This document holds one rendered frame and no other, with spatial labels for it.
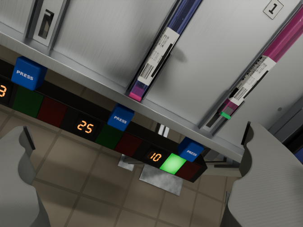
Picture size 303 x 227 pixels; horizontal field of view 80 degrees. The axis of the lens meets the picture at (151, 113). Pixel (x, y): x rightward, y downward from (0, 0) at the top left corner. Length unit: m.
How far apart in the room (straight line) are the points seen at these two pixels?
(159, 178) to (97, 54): 0.87
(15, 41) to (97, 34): 0.07
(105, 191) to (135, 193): 0.15
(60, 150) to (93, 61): 0.73
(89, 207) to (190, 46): 0.83
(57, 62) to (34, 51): 0.02
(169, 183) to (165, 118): 0.85
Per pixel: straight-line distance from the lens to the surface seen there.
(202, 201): 1.20
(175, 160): 0.30
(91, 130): 0.27
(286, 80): 0.28
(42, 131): 0.93
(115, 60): 0.21
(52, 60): 0.21
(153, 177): 1.00
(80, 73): 0.20
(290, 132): 0.29
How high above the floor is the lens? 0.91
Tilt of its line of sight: 61 degrees down
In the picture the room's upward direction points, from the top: 60 degrees clockwise
